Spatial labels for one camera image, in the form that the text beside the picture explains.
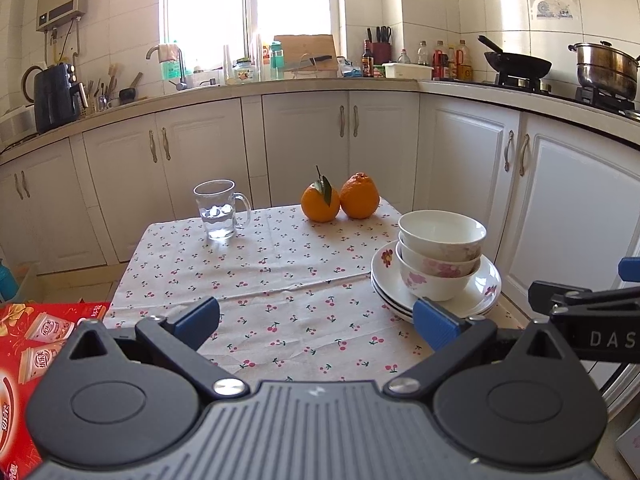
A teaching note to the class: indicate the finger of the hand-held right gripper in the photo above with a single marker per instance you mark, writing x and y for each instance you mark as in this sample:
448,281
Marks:
631,270
550,296

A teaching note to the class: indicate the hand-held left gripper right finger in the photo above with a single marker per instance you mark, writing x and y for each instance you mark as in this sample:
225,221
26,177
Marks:
435,320

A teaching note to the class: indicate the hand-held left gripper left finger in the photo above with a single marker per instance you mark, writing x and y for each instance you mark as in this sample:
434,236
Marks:
197,317

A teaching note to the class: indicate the white floral bowl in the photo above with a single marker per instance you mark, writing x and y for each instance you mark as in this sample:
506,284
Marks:
435,285
435,266

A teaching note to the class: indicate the large white fruit-print plate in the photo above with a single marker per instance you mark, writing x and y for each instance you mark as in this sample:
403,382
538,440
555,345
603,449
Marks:
475,295

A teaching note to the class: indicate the white ceramic bowl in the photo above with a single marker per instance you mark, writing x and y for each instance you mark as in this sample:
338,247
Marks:
440,232

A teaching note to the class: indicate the glass mug with water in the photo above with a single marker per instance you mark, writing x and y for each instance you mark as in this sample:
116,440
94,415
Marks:
217,210

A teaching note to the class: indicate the bumpy orange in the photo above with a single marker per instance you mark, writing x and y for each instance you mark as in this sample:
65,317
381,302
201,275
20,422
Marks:
360,197

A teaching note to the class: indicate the orange with leaf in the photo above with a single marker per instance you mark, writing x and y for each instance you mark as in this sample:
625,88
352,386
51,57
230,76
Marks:
320,205

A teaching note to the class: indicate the red printed carton box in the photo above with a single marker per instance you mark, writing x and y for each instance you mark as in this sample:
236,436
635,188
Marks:
20,360

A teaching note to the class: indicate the gas stove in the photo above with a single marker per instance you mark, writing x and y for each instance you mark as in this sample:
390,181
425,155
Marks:
560,95

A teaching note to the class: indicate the blue thermos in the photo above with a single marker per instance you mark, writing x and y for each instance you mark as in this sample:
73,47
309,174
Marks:
7,282

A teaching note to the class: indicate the stainless steel pot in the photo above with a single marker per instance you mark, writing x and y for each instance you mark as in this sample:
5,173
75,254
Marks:
605,67

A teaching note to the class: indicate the black wok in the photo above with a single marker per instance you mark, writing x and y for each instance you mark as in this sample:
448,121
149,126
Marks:
520,65

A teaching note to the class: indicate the small black pot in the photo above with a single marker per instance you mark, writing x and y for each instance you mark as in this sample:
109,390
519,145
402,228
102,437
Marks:
127,94

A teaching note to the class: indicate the utensil holder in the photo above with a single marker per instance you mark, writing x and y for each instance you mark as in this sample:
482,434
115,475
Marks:
102,102

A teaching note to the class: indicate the metal faucet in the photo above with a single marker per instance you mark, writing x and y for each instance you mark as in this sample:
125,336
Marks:
182,77

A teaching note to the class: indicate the yellow oil bottle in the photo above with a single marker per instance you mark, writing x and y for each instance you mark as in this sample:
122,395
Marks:
465,62

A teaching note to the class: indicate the green dish soap bottle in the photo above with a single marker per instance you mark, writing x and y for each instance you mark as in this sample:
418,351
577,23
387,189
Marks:
169,70

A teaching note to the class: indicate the glass jar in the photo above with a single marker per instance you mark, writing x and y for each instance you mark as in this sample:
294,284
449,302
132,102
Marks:
245,72

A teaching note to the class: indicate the white storage box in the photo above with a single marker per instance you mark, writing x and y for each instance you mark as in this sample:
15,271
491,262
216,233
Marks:
407,71

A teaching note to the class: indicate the small seasoning bottle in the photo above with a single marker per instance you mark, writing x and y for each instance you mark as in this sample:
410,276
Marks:
452,65

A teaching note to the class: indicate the red label bottle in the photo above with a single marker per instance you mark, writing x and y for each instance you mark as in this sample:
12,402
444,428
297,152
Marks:
440,62

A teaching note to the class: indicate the black air fryer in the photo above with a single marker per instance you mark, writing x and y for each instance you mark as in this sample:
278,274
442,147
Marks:
55,100

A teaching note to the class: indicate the dark sauce bottle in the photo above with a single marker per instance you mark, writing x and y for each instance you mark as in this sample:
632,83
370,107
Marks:
368,65

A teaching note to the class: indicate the small clear bottle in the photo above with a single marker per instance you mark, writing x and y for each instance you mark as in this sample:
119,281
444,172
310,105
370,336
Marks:
403,57

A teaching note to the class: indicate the clear glass bottle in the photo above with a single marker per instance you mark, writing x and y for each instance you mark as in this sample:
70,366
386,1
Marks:
423,55

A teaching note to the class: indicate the white rice cooker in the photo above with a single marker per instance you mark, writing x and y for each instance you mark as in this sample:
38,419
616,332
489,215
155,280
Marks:
15,125

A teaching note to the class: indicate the blue white plastic packet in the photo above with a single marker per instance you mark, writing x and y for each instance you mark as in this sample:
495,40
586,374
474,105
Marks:
350,67

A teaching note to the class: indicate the pink cloth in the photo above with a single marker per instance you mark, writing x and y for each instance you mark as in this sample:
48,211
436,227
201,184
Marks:
169,52

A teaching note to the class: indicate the teal bottle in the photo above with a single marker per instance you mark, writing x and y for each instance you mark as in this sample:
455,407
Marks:
276,60

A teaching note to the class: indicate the red knife block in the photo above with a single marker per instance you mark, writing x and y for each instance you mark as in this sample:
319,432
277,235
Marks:
382,50

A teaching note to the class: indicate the kitchen knife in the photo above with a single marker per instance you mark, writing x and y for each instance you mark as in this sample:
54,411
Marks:
322,58

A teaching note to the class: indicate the wooden cutting board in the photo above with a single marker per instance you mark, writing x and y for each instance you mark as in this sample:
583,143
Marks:
300,47

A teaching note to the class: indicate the kitchen window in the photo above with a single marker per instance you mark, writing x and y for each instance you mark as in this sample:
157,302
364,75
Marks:
210,10

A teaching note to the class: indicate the wall sticker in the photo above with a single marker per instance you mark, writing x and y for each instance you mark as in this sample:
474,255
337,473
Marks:
555,9

